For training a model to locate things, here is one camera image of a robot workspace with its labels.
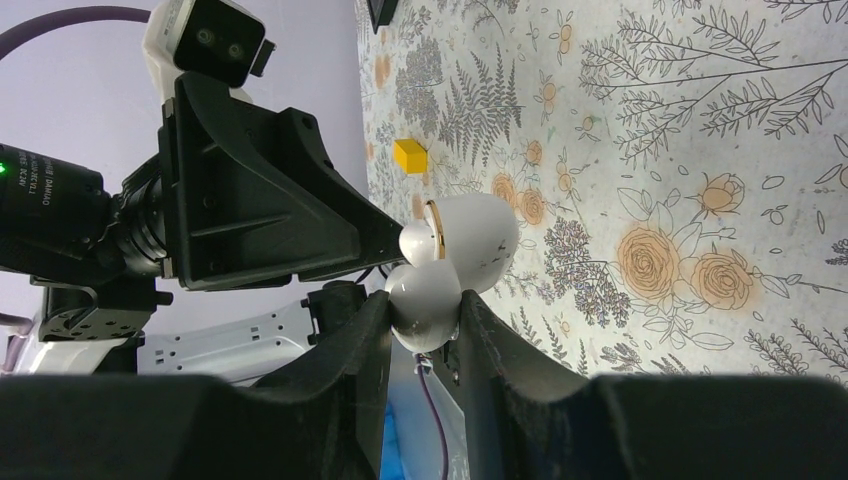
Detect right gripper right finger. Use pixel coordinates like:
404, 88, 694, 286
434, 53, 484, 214
457, 290, 847, 479

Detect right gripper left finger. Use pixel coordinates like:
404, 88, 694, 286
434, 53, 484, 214
1, 292, 391, 479

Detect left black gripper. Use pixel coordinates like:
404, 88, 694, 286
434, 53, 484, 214
159, 73, 401, 291

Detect white earbud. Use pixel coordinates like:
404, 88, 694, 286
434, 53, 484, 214
398, 220, 438, 267

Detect white earbud charging case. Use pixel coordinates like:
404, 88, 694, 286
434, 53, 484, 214
384, 193, 519, 354

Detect yellow block near arm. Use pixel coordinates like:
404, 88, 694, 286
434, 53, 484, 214
393, 138, 428, 174

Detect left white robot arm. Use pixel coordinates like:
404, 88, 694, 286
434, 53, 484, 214
1, 72, 401, 342

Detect blue bin background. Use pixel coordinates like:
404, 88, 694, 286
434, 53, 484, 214
379, 404, 405, 480

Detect floral table mat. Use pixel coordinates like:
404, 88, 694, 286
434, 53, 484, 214
354, 1, 847, 384

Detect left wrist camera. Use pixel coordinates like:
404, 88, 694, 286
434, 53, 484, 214
142, 0, 276, 103

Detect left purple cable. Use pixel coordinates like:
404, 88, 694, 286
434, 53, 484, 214
0, 5, 154, 61

